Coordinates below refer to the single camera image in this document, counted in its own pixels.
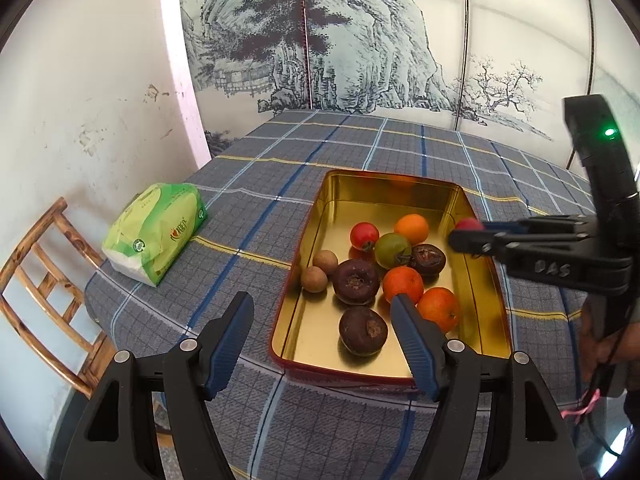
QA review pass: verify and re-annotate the red and gold tin box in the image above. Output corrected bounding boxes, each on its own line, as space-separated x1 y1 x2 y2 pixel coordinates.
270 170 513 391

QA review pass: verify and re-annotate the brown longan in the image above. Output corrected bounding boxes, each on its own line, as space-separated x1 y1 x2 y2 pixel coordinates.
313 250 339 277
301 266 329 293

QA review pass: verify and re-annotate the red tomato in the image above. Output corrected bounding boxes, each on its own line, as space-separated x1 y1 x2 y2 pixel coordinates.
452 217 486 241
349 222 381 251

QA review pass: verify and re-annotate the blue grey plaid tablecloth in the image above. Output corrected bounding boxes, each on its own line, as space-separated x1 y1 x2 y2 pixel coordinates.
85 109 606 480

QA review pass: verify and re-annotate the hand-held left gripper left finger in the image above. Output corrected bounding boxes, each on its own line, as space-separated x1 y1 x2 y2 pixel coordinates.
60 291 255 480

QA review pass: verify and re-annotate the black cable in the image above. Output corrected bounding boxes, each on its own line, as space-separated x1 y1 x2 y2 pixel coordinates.
586 375 621 461

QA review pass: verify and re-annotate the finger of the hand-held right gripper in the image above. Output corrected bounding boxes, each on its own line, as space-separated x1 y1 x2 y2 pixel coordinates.
447 229 633 296
482 215 598 235

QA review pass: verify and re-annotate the landscape painting folding screen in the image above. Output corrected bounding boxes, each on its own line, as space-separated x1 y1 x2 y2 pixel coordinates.
177 0 640 176

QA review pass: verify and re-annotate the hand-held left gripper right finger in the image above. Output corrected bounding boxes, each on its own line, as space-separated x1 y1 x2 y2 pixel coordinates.
390 295 583 480

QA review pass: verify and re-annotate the person's right forearm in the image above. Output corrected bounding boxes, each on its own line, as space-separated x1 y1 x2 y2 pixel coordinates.
620 305 640 426

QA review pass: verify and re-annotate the small dark brown mangosteen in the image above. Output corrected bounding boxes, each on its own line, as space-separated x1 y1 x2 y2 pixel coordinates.
409 243 447 277

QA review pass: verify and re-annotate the green tomato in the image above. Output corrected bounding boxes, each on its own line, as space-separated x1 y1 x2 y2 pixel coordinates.
374 233 413 269

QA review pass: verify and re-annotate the pink string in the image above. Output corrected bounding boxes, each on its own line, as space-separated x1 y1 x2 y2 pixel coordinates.
562 390 601 418

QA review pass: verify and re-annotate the wooden chair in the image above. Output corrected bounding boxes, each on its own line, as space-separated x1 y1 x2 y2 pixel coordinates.
0 197 118 401

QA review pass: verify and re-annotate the green tissue pack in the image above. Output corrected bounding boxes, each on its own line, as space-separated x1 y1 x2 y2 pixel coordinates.
101 182 208 288

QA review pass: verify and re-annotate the person's right hand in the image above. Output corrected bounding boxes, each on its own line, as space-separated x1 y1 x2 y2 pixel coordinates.
581 305 628 371

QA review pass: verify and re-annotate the orange mandarin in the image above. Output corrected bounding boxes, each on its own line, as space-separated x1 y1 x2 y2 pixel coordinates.
382 266 425 306
416 287 461 333
394 213 431 244

